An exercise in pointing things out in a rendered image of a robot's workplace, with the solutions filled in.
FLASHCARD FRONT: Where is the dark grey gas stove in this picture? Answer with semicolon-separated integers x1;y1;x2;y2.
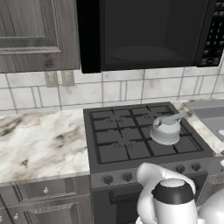
82;101;217;224

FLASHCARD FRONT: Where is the silver kettle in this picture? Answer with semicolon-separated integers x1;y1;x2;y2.
150;111;189;146

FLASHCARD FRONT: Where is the black stove knob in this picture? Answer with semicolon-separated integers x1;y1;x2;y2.
102;174;115;186
191;162;202;172
122;171;134;183
174;164;186;174

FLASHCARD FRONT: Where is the black microwave oven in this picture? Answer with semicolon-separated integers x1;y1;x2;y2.
76;0;224;74

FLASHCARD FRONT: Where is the grey steel sink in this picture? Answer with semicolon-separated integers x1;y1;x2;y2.
183;98;224;143

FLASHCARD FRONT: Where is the grey drawer front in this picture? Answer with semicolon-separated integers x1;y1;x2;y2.
10;177;79;203

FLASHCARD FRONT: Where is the grey wooden cupboard door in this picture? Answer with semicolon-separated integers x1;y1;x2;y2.
0;0;81;74

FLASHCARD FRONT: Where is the grey lower cupboard door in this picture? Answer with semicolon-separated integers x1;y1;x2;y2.
5;200;84;224

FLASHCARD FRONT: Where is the grey cupboard run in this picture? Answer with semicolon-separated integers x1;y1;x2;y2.
195;156;224;207

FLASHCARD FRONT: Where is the grey wall outlet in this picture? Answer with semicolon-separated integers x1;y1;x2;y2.
60;69;75;88
43;70;60;88

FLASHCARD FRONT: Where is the black oven door handle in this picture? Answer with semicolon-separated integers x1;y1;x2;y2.
108;186;144;206

